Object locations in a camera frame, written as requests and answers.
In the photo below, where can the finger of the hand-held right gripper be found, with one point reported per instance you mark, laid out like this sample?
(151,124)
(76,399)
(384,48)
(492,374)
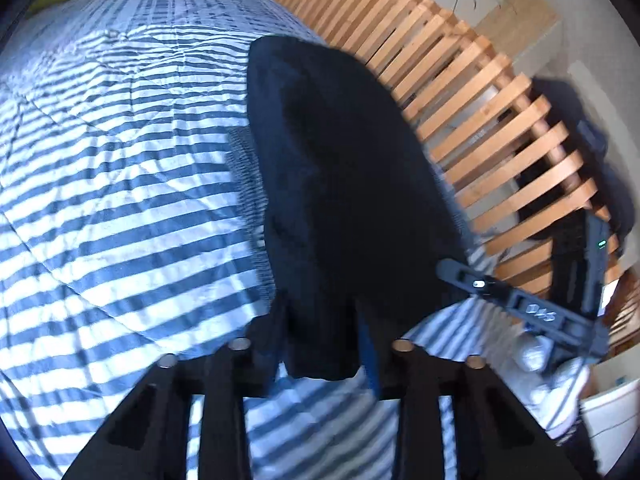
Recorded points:
(475,282)

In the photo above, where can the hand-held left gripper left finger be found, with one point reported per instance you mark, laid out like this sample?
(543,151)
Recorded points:
(260,360)

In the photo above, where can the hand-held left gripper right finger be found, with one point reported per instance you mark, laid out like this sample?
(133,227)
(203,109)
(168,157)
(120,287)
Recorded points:
(372,365)

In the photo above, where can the black jacket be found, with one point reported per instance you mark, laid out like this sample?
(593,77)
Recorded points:
(340,185)

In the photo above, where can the person's right forearm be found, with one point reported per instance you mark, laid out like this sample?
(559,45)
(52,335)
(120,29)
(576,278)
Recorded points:
(580,455)

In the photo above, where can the person's right hand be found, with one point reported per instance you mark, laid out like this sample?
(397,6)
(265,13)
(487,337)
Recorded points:
(555,390)

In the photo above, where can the white container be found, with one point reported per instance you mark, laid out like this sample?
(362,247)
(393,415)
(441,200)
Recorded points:
(607,410)

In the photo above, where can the blue striped bed quilt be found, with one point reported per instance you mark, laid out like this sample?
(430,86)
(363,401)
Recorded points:
(125,210)

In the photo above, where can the dark clothing on rail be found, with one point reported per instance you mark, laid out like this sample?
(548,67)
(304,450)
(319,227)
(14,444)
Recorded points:
(565,170)

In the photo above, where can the wooden slatted bed rail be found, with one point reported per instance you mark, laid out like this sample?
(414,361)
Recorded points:
(475,85)

